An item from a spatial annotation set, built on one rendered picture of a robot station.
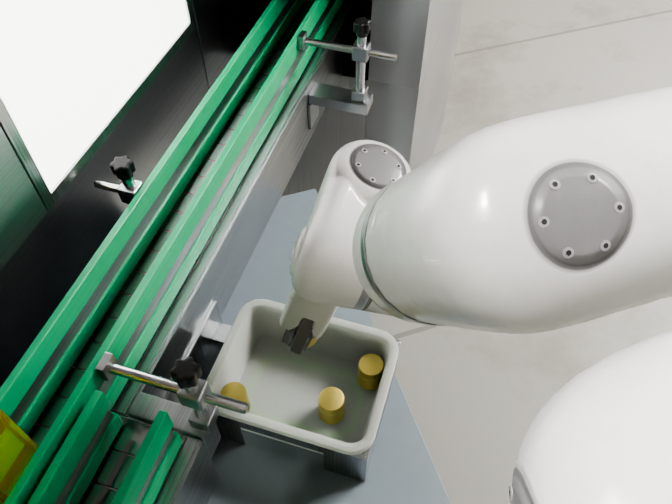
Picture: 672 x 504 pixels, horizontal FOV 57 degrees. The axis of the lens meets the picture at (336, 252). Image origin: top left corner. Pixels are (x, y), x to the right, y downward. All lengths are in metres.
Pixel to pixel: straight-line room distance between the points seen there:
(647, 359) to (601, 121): 0.10
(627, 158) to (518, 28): 2.82
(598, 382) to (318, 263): 0.32
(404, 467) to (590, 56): 2.35
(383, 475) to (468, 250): 0.66
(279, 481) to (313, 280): 0.44
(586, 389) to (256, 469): 0.72
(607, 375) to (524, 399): 1.62
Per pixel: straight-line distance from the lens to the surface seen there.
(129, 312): 0.74
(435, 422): 1.71
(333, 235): 0.46
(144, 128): 1.07
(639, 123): 0.25
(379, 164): 0.52
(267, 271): 1.01
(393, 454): 0.86
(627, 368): 0.17
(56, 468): 0.68
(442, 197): 0.23
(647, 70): 2.97
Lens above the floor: 1.56
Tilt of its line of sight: 52 degrees down
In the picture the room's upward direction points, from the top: straight up
